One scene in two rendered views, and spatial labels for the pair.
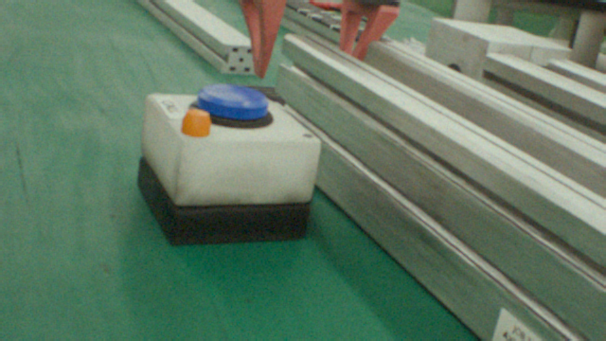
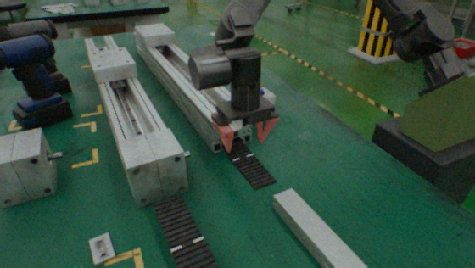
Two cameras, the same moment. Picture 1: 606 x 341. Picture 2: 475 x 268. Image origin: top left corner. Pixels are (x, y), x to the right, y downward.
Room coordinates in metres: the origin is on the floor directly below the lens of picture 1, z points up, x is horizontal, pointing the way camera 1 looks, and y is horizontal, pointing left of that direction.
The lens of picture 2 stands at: (1.15, 0.01, 1.20)
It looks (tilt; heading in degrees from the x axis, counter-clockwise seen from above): 33 degrees down; 181
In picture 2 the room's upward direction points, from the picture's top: straight up
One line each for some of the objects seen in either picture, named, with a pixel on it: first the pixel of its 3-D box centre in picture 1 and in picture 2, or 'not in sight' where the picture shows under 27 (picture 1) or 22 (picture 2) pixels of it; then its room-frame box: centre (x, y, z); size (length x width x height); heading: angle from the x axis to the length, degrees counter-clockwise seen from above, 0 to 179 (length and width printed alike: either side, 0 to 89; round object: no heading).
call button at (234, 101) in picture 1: (231, 108); not in sight; (0.41, 0.05, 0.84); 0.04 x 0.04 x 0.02
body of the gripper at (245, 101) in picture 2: not in sight; (245, 96); (0.62, 0.01, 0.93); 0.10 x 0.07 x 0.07; 117
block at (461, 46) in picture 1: (479, 80); (159, 164); (0.70, -0.15, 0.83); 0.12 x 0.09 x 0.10; 118
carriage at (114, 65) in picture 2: not in sight; (113, 69); (0.31, -0.37, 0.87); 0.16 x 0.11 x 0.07; 28
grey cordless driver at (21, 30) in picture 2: not in sight; (26, 63); (0.31, -0.62, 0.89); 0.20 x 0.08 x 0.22; 132
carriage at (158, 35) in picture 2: not in sight; (154, 38); (0.00, -0.32, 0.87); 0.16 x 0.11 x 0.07; 28
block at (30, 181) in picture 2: not in sight; (30, 164); (0.70, -0.40, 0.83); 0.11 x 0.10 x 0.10; 118
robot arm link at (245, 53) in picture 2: not in sight; (242, 66); (0.62, 0.01, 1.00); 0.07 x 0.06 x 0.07; 116
